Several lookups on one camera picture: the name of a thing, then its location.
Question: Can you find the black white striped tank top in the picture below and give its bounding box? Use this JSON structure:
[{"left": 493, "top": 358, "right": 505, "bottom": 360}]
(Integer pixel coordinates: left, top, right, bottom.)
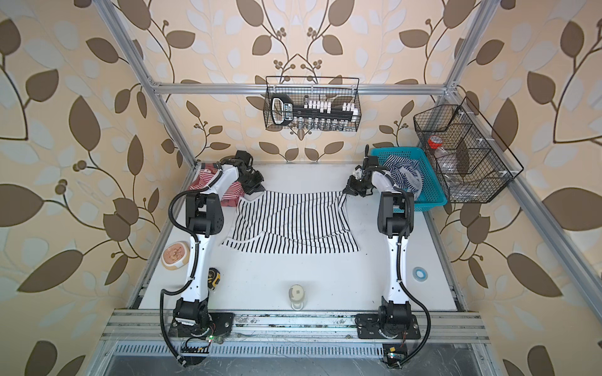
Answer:
[{"left": 222, "top": 191, "right": 359, "bottom": 255}]

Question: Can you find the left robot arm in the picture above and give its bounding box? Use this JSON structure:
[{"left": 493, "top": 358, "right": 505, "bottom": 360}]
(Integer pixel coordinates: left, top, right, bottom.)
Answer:
[{"left": 159, "top": 150, "right": 263, "bottom": 333}]

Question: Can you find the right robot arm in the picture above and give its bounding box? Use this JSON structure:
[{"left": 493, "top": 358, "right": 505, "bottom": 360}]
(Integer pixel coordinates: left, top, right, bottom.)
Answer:
[{"left": 343, "top": 147, "right": 426, "bottom": 339}]

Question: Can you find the red striped folded tank top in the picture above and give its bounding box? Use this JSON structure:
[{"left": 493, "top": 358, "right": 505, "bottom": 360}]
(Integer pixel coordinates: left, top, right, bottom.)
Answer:
[{"left": 189, "top": 164, "right": 245, "bottom": 207}]

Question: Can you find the navy striped tank top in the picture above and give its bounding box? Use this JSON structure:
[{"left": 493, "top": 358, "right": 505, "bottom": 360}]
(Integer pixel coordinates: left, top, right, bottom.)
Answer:
[{"left": 384, "top": 155, "right": 424, "bottom": 198}]

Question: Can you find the teal plastic basket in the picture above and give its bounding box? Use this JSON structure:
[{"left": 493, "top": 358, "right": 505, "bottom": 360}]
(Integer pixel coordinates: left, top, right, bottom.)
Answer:
[{"left": 369, "top": 147, "right": 448, "bottom": 212}]

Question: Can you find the black tool set in basket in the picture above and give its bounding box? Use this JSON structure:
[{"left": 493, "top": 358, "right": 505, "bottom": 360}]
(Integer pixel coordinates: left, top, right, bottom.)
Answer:
[{"left": 263, "top": 93, "right": 362, "bottom": 128}]

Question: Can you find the red cap bottle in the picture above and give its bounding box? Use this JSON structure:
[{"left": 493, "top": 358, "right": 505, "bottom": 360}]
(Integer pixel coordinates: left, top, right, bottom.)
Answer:
[{"left": 427, "top": 135, "right": 445, "bottom": 153}]

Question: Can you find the yellow black tape measure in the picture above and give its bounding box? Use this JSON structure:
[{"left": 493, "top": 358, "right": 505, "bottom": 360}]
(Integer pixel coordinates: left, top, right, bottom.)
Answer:
[{"left": 208, "top": 267, "right": 221, "bottom": 291}]

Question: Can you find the round pink tape roll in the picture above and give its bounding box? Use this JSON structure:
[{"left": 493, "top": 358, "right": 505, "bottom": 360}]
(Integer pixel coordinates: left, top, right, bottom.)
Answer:
[{"left": 161, "top": 241, "right": 191, "bottom": 270}]

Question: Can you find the small white jar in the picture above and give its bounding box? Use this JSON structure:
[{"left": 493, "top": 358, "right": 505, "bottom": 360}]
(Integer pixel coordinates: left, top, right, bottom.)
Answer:
[{"left": 288, "top": 285, "right": 307, "bottom": 311}]

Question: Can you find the back wall wire basket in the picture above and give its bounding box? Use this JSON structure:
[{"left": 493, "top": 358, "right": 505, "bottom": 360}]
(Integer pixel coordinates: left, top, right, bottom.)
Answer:
[{"left": 263, "top": 75, "right": 362, "bottom": 133}]

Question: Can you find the wall wire basket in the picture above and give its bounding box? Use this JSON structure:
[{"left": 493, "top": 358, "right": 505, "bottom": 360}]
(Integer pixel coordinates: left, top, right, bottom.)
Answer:
[
  {"left": 263, "top": 75, "right": 362, "bottom": 133},
  {"left": 413, "top": 97, "right": 524, "bottom": 204}
]

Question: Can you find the right wall wire basket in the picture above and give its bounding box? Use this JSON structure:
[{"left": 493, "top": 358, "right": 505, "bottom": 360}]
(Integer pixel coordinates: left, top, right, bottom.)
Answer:
[{"left": 413, "top": 97, "right": 524, "bottom": 204}]

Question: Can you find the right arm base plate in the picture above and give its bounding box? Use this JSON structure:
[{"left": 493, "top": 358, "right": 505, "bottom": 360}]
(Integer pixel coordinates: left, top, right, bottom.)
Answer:
[{"left": 354, "top": 313, "right": 422, "bottom": 340}]

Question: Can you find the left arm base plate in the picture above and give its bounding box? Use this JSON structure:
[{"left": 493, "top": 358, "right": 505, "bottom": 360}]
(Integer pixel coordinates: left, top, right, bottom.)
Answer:
[{"left": 168, "top": 313, "right": 235, "bottom": 338}]

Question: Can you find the aluminium front rail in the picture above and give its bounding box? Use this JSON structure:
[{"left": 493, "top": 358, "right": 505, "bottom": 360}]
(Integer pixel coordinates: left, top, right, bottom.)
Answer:
[{"left": 101, "top": 310, "right": 491, "bottom": 359}]

